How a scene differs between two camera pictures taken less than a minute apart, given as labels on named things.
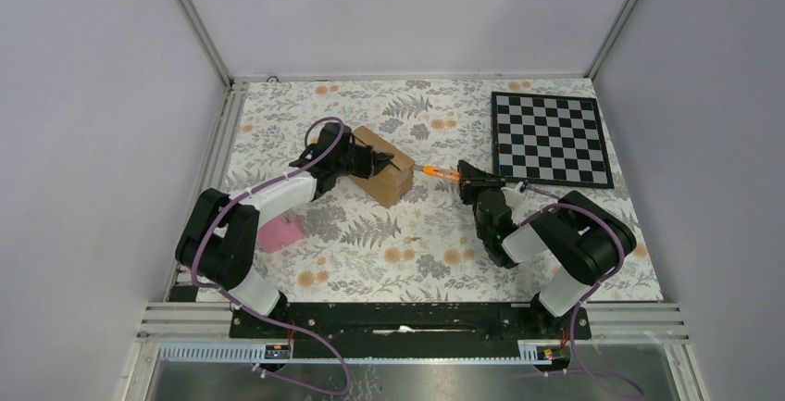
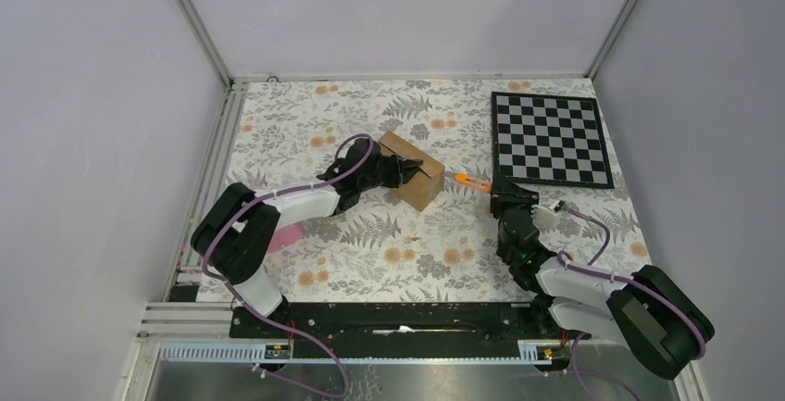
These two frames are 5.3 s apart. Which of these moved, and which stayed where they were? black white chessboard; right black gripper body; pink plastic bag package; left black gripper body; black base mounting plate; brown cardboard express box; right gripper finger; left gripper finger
Moved: brown cardboard express box; right gripper finger; right black gripper body; left black gripper body; left gripper finger
Stayed: black base mounting plate; pink plastic bag package; black white chessboard
